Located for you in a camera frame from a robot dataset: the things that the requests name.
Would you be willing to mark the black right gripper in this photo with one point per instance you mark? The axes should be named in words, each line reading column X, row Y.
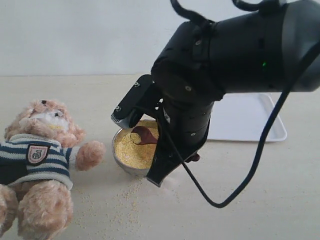
column 188, row 71

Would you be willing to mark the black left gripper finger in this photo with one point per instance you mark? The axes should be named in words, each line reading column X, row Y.
column 9, row 173

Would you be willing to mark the dark brown wooden spoon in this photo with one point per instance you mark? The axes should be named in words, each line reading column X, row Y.
column 141, row 135

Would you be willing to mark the white rectangular plastic tray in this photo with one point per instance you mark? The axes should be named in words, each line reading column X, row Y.
column 240, row 117

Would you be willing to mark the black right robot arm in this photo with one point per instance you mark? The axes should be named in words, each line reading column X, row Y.
column 261, row 50

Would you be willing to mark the steel bowl of yellow millet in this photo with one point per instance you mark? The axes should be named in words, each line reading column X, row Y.
column 130, row 155

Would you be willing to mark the tan teddy bear striped sweater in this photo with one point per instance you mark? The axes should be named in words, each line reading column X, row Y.
column 45, row 138

